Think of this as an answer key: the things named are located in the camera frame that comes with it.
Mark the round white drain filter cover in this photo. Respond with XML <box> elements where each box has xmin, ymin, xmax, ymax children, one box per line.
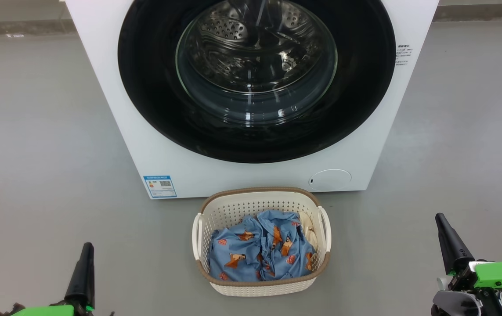
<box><xmin>308</xmin><ymin>169</ymin><xmax>352</xmax><ymax>192</ymax></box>

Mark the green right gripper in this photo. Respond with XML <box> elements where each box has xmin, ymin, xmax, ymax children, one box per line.
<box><xmin>435</xmin><ymin>213</ymin><xmax>502</xmax><ymax>316</ymax></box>

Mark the white front-load washing machine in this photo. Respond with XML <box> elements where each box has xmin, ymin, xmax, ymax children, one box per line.
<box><xmin>65</xmin><ymin>0</ymin><xmax>440</xmax><ymax>200</ymax></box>

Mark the blue energy label sticker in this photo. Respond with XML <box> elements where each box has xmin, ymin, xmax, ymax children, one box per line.
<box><xmin>143</xmin><ymin>176</ymin><xmax>177</xmax><ymax>198</ymax></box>

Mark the cream perforated laundry basket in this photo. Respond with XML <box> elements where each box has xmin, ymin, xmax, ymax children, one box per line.
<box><xmin>191</xmin><ymin>187</ymin><xmax>332</xmax><ymax>297</ymax></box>

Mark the black round glass washer door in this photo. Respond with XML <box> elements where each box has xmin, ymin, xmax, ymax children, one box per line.
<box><xmin>118</xmin><ymin>0</ymin><xmax>396</xmax><ymax>164</ymax></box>

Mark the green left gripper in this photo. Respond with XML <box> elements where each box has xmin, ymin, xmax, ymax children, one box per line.
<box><xmin>9</xmin><ymin>242</ymin><xmax>95</xmax><ymax>316</ymax></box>

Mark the stainless steel washing machine drum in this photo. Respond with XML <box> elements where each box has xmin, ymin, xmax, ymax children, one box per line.
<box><xmin>185</xmin><ymin>0</ymin><xmax>335</xmax><ymax>95</ymax></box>

